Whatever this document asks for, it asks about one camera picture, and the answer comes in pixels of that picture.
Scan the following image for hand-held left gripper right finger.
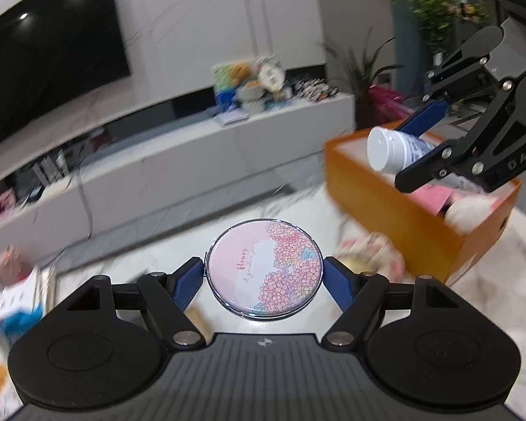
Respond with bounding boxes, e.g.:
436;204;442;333
323;256;464;347

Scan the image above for white fluffy object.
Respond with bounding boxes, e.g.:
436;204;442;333
445;195;505;233

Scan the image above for brown teddy bear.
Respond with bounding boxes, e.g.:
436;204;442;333
228;61;252;84

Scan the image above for crocheted bunny doll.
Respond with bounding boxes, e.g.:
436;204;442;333
337;233;406;283

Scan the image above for pink snap wallet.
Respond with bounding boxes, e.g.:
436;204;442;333
414;184;454;218

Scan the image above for green trailing plant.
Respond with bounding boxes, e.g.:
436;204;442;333
405;0;462;53

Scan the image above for white notebook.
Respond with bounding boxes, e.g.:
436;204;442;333
213;112;250;127

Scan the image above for white tube with blue print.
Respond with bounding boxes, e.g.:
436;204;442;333
367;126;483;192

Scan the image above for black television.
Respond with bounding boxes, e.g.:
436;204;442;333
0;0;131;159

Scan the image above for black and white checkered toys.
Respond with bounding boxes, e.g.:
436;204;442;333
289;78;338;101

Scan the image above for long-leaf potted plant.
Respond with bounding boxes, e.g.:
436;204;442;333
320;28;404;131

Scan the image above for blue printed box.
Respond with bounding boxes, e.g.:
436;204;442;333
215;88;242;112

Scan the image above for orange cardboard box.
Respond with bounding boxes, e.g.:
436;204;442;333
323;116;522;288

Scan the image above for pink umbrella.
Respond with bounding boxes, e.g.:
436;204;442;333
368;85;410;117

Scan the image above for pink floral compact mirror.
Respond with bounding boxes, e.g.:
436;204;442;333
206;220;323;316

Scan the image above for black floor cable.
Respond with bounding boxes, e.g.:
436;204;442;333
76;158;94;238

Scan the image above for white TV cabinet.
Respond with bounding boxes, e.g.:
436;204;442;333
0;94;356;273

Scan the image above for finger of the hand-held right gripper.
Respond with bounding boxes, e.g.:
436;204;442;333
393;79;526;194
396;25;506;136

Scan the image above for pink brown round object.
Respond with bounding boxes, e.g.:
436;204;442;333
0;248;33;281

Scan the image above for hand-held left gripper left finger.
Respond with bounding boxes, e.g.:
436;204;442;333
61;257;206;348

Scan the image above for grey knitted pot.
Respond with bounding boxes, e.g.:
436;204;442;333
237;83;268;115

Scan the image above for printed tissue box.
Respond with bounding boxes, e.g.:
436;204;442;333
0;267;49;404

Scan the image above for green picture card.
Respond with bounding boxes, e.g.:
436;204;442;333
213;62;237;93

